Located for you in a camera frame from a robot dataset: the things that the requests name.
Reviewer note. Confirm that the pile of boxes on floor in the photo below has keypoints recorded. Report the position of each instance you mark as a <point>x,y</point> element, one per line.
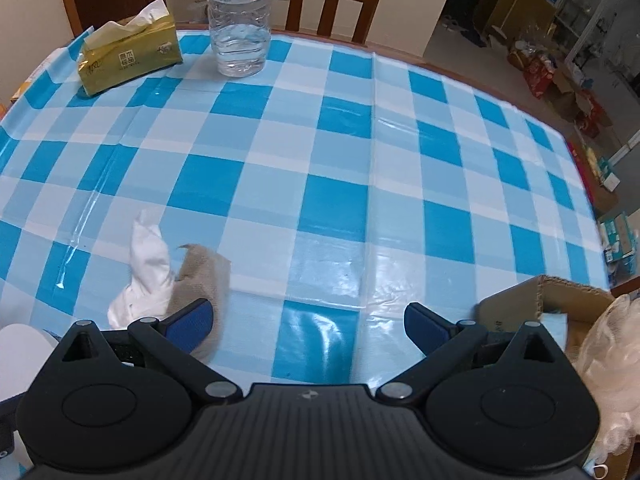
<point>565,85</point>

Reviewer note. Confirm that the peach mesh bath loofah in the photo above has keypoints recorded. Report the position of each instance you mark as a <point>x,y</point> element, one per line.
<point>615,360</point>

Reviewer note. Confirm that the blue checkered tablecloth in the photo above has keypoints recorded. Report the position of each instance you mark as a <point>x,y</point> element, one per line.
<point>350,160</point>

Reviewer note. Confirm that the yellow-green tissue pack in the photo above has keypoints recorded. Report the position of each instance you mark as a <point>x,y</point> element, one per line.
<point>130,55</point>

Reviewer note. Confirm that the light blue cloth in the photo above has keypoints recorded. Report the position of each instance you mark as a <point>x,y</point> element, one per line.
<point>555,332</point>

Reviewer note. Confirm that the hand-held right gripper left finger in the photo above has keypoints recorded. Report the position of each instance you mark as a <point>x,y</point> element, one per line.
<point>192,322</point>

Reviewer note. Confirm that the plastic jar with white lid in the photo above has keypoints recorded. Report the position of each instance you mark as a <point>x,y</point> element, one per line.
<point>25,360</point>

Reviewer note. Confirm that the cardboard box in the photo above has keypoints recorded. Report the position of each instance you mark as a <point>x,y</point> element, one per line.
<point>510,310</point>

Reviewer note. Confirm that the clear water bottle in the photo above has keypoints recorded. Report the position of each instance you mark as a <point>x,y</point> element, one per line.
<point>237,35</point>

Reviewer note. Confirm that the orange box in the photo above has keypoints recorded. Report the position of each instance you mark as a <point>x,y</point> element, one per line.
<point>24,90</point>

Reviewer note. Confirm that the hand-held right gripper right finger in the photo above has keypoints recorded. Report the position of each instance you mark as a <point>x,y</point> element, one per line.
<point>425,327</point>

